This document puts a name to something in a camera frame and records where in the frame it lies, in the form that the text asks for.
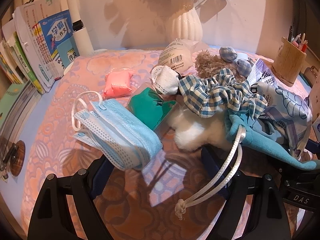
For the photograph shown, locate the blue surgical face masks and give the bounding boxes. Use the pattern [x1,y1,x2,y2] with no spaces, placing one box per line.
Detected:
[71,91,162,171]

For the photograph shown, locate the white plush toy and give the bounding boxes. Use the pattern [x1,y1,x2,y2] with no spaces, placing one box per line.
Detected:
[169,106,233,152]

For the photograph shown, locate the blue plaid scrunchie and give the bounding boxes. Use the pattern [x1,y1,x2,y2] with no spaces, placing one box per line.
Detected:
[178,68,267,119]

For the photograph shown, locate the green cloth pack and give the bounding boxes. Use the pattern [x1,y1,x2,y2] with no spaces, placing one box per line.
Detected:
[127,87,177,131]

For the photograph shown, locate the blue plaid hair bow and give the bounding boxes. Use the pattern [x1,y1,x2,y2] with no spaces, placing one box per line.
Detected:
[219,47,252,78]

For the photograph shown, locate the pink clay bag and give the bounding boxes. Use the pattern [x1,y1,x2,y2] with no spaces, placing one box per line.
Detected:
[103,68,135,99]

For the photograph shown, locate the brown fuzzy scrunchie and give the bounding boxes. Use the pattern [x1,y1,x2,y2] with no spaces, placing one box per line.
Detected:
[195,50,246,82]

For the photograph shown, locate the white lace sock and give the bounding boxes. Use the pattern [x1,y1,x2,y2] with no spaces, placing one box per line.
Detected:
[151,66,179,95]

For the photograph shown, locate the makeup sponge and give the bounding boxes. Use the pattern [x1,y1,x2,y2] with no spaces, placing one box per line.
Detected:
[158,38,193,74]

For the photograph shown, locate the blue plush toy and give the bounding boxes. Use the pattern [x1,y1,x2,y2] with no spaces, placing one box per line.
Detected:
[225,112,319,171]

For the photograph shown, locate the purple tissue pack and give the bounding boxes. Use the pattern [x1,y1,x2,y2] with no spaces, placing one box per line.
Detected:
[247,59,278,94]

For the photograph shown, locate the round wooden stand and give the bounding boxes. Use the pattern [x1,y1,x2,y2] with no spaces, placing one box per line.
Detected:
[10,140,25,177]

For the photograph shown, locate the pink floral towel mat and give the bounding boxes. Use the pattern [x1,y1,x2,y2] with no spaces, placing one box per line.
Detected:
[19,45,313,240]

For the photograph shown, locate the stack of flat books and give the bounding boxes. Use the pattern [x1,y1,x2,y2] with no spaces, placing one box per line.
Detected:
[1,81,41,148]

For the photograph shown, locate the wooden pen holder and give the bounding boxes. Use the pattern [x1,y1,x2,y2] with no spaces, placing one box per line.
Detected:
[271,37,306,87]

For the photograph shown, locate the row of upright books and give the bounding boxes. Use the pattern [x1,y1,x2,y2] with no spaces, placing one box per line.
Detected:
[12,0,64,93]

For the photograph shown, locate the white desk lamp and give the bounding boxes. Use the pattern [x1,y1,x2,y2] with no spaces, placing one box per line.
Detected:
[67,0,106,56]

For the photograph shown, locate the white ribbed vase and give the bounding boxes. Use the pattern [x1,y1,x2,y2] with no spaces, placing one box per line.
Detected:
[166,0,203,42]

